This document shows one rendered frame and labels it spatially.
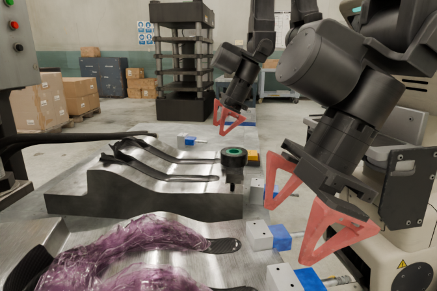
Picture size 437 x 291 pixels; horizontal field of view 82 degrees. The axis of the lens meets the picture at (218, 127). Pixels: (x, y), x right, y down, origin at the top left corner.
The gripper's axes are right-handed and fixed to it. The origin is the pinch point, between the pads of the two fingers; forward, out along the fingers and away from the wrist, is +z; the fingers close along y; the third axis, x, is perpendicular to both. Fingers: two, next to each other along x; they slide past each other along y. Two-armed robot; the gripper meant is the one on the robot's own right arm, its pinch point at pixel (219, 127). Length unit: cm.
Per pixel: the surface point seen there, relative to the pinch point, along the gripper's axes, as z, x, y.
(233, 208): 12.9, 6.6, 17.6
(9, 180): 45, -49, -14
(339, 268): 54, 114, -35
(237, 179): 9.3, 8.5, 8.6
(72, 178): 30.9, -30.7, -3.5
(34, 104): 134, -159, -319
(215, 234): 15.2, 1.4, 25.8
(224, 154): 6.0, 4.0, 2.5
